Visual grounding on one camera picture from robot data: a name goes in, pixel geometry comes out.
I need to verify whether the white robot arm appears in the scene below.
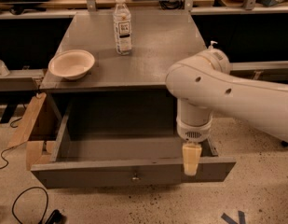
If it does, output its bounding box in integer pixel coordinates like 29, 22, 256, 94
165, 47, 288, 176

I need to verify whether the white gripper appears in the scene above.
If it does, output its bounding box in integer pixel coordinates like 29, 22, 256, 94
176, 99, 213, 176

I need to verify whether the notched wooden block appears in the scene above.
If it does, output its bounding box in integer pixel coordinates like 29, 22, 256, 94
26, 141, 56, 171

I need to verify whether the black floor cable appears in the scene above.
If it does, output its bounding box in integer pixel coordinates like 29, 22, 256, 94
11, 186, 67, 224

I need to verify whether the small pump dispenser bottle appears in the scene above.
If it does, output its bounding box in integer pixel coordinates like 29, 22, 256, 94
208, 41, 218, 49

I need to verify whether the grey top drawer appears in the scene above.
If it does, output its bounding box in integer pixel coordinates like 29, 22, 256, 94
31, 104, 236, 189

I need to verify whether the black cable coil on desk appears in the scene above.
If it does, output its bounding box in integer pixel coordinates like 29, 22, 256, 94
158, 0, 185, 11

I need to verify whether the grey drawer cabinet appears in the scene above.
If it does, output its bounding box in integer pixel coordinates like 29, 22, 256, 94
40, 10, 207, 141

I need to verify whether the white paper bowl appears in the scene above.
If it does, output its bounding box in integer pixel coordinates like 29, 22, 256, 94
48, 49, 95, 80

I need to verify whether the clear plastic water bottle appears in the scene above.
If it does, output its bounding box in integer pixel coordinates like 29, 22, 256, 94
113, 0, 132, 55

